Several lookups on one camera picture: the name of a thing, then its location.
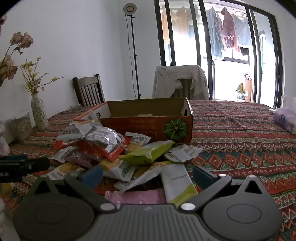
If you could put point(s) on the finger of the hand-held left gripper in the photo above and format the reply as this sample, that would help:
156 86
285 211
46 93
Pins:
39 163

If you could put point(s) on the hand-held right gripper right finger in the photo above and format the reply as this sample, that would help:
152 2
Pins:
202 176

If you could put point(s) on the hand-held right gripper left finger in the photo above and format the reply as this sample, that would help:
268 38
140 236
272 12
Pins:
92 177

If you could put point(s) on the white green snack bar packet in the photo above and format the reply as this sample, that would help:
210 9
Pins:
178 185

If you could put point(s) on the pile of assorted snack packets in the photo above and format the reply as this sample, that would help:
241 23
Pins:
104 139

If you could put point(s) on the pink snack packet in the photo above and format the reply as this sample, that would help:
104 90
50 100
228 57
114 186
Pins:
138 197

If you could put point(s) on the orange cardboard box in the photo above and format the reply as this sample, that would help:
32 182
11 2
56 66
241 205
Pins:
143 127

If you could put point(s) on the white ceramic ornament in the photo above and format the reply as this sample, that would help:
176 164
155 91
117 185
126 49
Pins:
3 143

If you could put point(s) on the clear jar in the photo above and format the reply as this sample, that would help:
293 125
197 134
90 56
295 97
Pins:
22 127

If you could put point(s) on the patterned tablecloth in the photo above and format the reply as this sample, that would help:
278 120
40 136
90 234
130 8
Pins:
231 143

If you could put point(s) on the floral ceramic vase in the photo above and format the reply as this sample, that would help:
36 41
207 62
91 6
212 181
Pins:
39 113

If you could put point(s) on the yellow flower branches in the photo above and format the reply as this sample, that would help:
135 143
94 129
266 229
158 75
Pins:
32 81

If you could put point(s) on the dark wooden chair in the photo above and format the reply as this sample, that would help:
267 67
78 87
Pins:
89 90

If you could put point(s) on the chair with slatted back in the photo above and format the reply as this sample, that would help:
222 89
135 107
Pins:
185 89

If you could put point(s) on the yellow bag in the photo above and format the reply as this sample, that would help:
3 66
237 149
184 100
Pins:
241 88

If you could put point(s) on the wooden cabinet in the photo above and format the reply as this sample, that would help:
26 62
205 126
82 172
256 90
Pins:
248 90

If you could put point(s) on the beige jacket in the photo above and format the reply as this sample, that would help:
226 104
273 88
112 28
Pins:
166 83

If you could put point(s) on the purple tissue pack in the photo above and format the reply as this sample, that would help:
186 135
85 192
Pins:
284 119

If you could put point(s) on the dried pink roses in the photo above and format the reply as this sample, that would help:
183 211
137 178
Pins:
22 39

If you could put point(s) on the blue hanging garment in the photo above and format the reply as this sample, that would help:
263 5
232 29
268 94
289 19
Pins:
214 34

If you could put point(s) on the maroon hanging shirt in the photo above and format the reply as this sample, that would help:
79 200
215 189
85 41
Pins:
229 30

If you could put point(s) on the light blue hanging sweater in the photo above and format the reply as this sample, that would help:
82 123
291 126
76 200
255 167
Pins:
242 32

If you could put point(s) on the beige hanging garment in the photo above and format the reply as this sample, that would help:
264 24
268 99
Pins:
182 20

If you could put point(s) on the tan hanging garment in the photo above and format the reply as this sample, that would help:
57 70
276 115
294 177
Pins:
166 23

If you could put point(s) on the black sliding door frame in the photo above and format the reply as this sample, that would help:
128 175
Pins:
209 69

